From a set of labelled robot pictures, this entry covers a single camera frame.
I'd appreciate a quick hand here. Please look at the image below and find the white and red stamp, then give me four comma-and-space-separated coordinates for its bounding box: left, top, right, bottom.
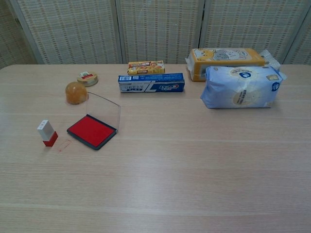
37, 119, 59, 148

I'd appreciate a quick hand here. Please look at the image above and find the blue toothpaste box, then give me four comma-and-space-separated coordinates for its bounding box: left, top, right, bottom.
118, 73, 186, 94

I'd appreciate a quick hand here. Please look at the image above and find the yellow curry box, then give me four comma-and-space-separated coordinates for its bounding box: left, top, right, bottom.
127, 60, 166, 75

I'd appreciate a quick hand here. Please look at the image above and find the red ink pad, clear lid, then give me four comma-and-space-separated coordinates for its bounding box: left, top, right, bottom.
67, 91, 121, 150

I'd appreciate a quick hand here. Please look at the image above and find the round tin with red label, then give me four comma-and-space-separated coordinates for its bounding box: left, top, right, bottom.
77, 71, 99, 87

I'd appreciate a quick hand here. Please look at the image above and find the translucent amber dome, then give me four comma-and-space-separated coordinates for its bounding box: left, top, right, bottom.
65, 81, 87, 105

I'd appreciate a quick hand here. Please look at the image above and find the orange cat-print tissue pack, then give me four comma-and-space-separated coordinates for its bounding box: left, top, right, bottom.
185, 48, 281, 83

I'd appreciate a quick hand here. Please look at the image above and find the light blue tissue pack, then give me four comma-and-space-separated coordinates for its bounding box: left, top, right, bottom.
200, 65, 289, 109

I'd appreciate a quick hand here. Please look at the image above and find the woven folding screen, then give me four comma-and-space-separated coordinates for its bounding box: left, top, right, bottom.
0, 0, 311, 70

